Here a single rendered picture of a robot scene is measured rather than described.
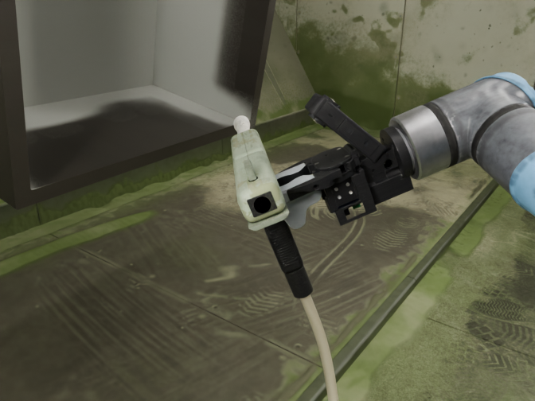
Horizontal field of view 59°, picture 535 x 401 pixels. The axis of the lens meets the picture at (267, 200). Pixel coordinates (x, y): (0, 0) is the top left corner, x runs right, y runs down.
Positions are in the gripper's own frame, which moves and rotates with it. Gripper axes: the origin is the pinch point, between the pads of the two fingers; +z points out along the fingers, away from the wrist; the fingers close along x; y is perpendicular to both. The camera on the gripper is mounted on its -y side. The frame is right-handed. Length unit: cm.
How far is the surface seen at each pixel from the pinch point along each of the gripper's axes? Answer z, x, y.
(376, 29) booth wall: -85, 199, 11
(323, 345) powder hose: -0.2, -1.7, 25.0
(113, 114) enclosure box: 24, 51, -13
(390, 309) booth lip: -17, 39, 55
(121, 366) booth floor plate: 41, 25, 32
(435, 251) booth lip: -40, 65, 62
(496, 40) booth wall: -124, 159, 32
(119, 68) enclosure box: 21, 67, -22
